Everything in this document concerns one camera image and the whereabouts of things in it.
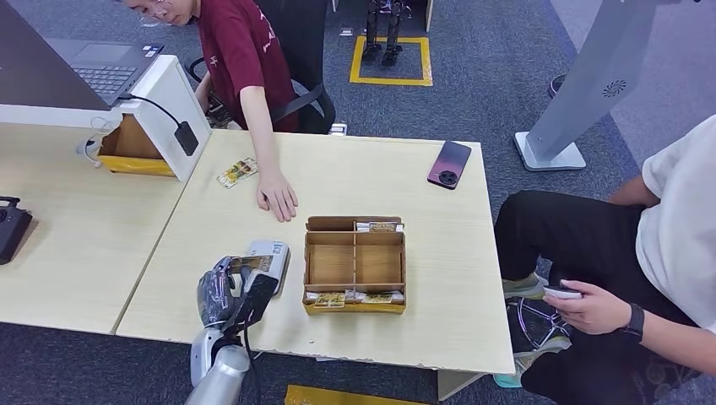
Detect small black humanoid robot legs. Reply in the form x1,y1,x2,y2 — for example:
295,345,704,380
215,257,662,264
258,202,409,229
361,0,412,67

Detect white card reader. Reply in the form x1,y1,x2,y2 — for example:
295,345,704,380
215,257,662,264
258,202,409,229
246,240,292,297

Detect stack of key cards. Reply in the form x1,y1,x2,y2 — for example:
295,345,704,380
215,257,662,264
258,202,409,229
355,221,405,234
346,290,405,306

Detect person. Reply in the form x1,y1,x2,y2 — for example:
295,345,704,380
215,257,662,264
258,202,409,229
495,114,716,405
120,0,301,224

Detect black power adapter with cable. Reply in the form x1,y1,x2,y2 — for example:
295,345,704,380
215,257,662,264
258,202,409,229
116,93,199,158

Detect eyeglasses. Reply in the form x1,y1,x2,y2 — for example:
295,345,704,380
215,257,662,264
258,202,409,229
137,3,175,27

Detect dark grey laptop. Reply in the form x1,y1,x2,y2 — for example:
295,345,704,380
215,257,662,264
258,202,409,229
0,0,165,111

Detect person's left hand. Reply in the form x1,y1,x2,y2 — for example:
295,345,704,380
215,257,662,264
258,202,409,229
542,279,632,335
256,170,300,224

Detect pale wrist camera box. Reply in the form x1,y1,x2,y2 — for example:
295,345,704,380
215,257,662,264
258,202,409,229
237,267,279,332

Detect wooden compartment organizer box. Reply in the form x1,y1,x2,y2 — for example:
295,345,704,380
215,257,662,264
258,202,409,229
302,215,407,316

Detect white desk riser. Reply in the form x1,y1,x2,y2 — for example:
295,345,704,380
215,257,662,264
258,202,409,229
0,54,213,183

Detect black wristwatch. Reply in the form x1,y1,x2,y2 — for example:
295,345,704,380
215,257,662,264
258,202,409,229
621,303,646,343

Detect cardboard box with yellow tape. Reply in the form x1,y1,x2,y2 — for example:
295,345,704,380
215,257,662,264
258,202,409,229
96,113,176,178

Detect black office chair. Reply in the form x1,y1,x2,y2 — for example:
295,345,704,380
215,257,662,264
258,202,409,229
254,0,337,135

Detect maroon smartphone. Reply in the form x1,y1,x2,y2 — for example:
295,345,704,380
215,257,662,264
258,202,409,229
427,140,473,191

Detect grey kiosk stand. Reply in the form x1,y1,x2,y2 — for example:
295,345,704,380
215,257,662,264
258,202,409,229
514,0,703,172

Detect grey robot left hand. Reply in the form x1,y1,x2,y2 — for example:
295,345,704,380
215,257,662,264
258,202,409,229
195,256,248,331

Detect black controller device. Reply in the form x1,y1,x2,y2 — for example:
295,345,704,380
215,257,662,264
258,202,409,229
0,196,34,266

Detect small white handheld device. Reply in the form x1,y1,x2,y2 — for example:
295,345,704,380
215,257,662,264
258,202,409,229
543,284,583,301

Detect teal and white shoe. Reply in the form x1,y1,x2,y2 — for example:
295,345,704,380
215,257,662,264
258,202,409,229
493,335,572,390

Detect white cable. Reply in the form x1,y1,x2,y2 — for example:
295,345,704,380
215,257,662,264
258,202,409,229
75,114,122,168

